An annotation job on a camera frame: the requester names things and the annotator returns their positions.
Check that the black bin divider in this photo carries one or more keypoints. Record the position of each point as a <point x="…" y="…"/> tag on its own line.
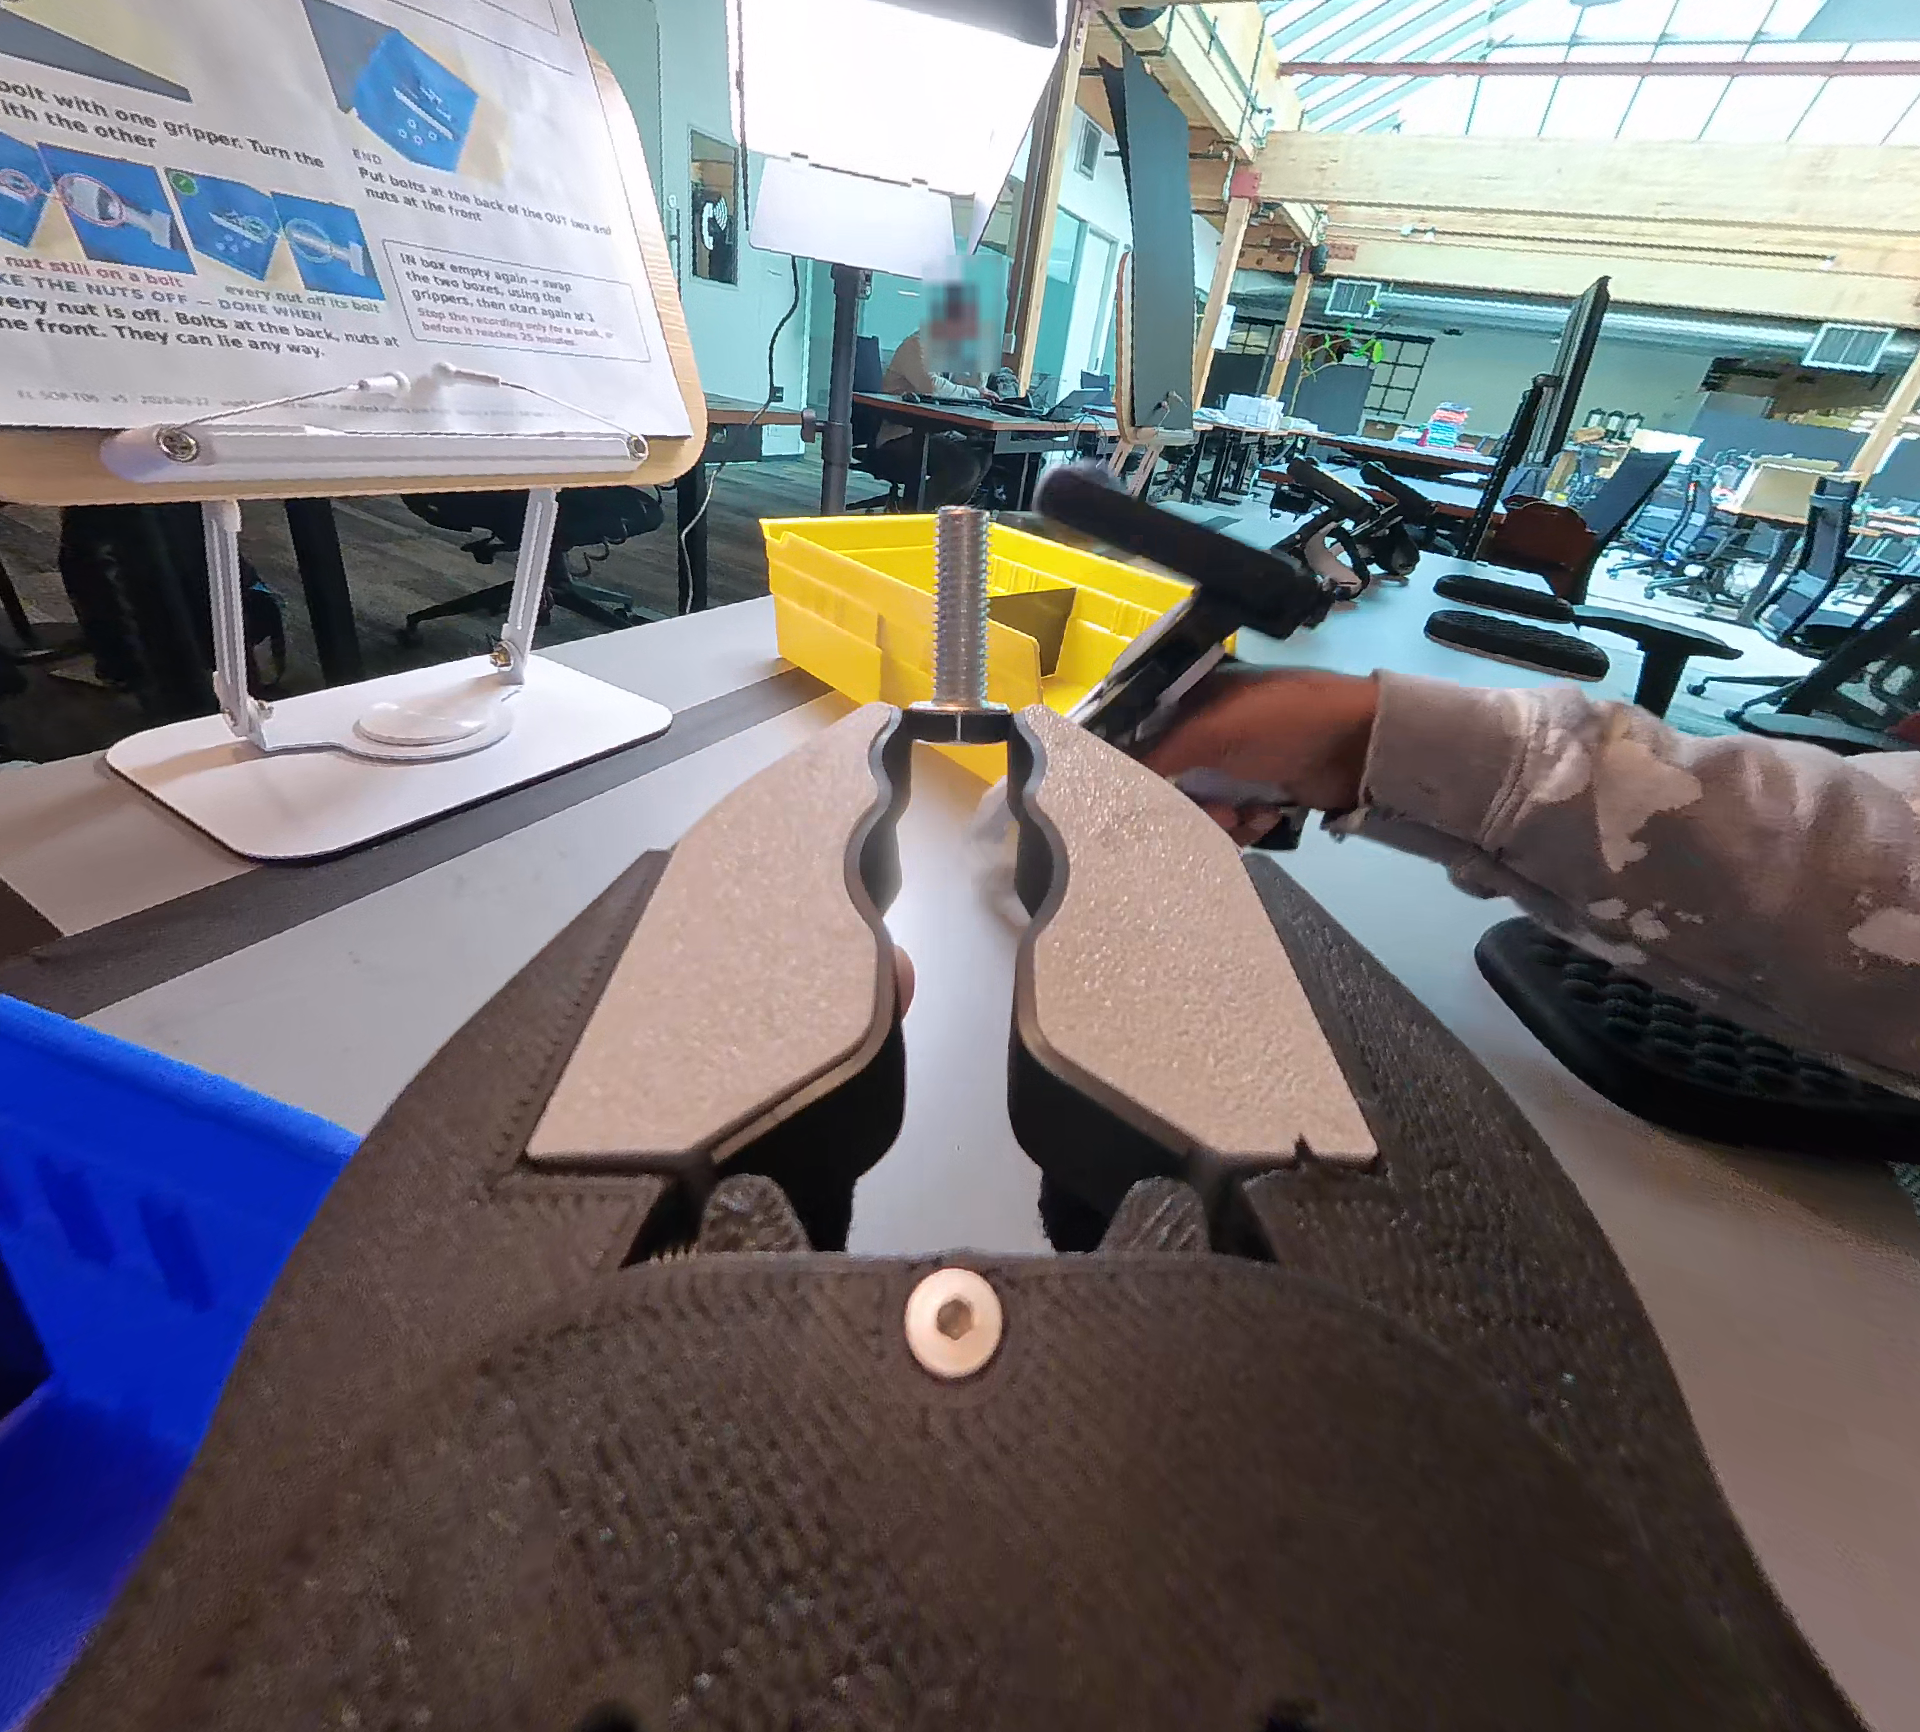
<point x="1043" y="630"/>

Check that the person's right forearm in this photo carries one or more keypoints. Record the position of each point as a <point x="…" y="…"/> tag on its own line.
<point x="1650" y="846"/>

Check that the wooden top desk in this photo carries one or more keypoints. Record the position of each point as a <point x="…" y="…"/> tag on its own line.
<point x="974" y="415"/>
<point x="750" y="413"/>

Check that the tall black monitor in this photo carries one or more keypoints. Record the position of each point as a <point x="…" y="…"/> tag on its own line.
<point x="1575" y="366"/>

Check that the person's right hand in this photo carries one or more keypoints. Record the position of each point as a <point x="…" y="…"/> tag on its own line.
<point x="1274" y="743"/>

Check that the blue plastic bin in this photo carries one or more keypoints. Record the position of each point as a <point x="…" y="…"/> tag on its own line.
<point x="121" y="1237"/>

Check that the brown chair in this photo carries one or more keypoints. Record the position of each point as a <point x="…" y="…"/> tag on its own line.
<point x="1544" y="540"/>

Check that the steel hex bolt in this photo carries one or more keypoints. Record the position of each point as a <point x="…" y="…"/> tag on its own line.
<point x="963" y="606"/>

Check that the black mesh office chair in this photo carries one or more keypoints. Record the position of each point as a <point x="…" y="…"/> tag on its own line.
<point x="1845" y="682"/>

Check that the instruction sheet on stand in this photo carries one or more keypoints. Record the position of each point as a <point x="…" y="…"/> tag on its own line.
<point x="374" y="743"/>

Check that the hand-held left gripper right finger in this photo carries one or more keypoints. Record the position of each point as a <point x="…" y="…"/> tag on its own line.
<point x="1184" y="997"/>

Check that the spare black gripper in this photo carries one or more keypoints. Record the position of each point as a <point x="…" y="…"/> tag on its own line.
<point x="1328" y="511"/>
<point x="1394" y="503"/>

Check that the group of black office chairs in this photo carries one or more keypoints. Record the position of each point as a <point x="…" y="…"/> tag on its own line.
<point x="1800" y="533"/>

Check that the large studio light panel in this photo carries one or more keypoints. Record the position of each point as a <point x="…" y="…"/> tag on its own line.
<point x="900" y="82"/>

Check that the yellow plastic bin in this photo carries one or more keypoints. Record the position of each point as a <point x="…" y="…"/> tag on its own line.
<point x="840" y="606"/>

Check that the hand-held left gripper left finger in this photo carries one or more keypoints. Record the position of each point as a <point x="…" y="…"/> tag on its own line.
<point x="720" y="983"/>

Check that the person's left hand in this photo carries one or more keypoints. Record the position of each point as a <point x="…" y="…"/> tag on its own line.
<point x="906" y="983"/>

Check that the printed instruction sheet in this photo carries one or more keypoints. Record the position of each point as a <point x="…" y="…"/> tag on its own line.
<point x="374" y="112"/>

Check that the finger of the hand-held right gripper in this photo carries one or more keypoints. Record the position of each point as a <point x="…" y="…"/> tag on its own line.
<point x="1002" y="855"/>

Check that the black chair armrest pad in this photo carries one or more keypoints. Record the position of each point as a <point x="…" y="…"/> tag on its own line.
<point x="1501" y="597"/>
<point x="1681" y="1057"/>
<point x="1515" y="644"/>

